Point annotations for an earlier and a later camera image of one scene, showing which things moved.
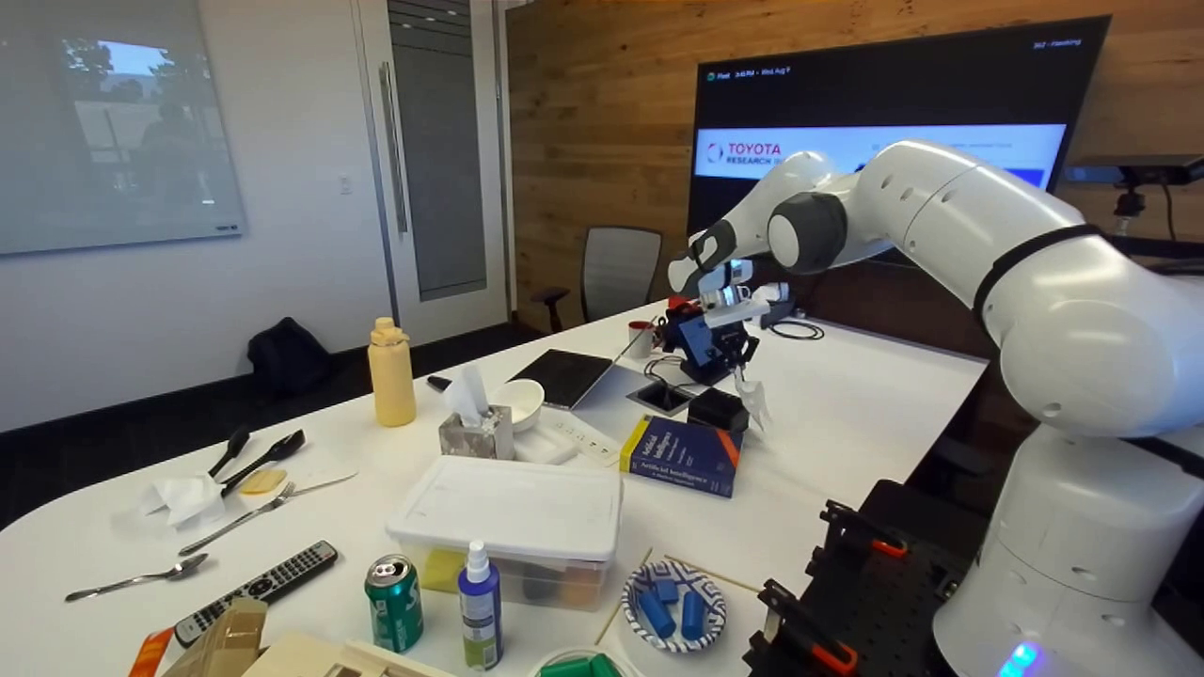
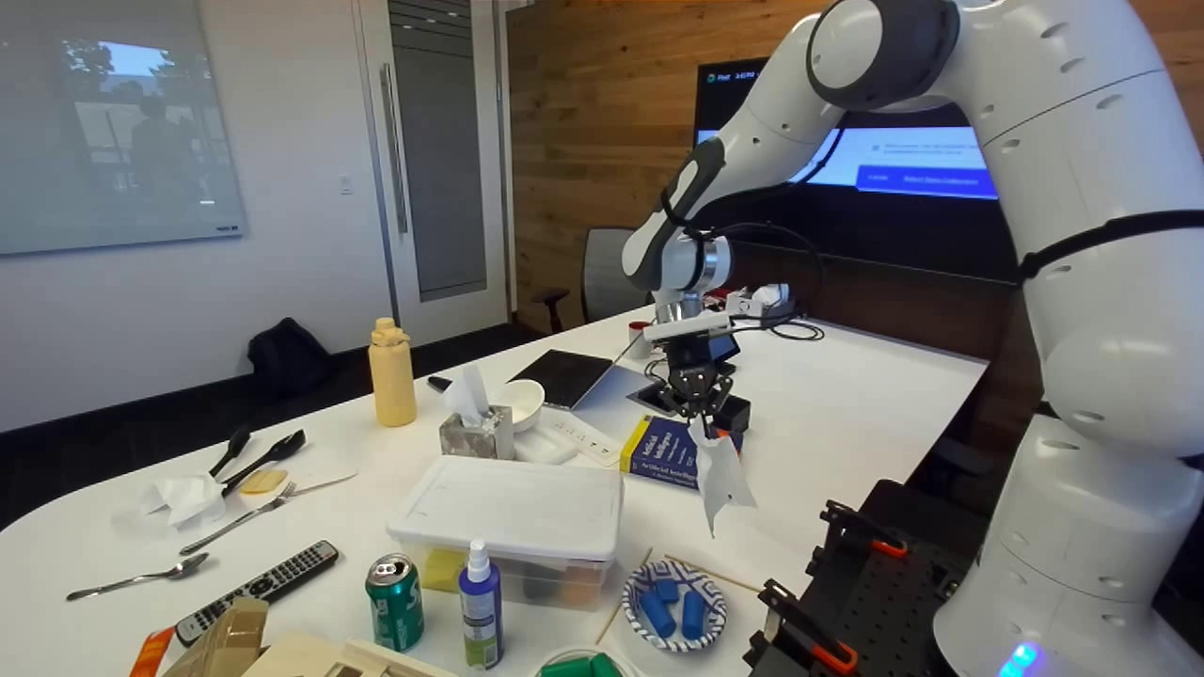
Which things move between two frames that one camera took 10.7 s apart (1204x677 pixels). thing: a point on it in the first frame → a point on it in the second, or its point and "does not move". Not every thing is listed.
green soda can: (396, 607) does not move
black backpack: (286, 361) does not move
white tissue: (748, 387) → (720, 471)
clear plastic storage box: (549, 524) does not move
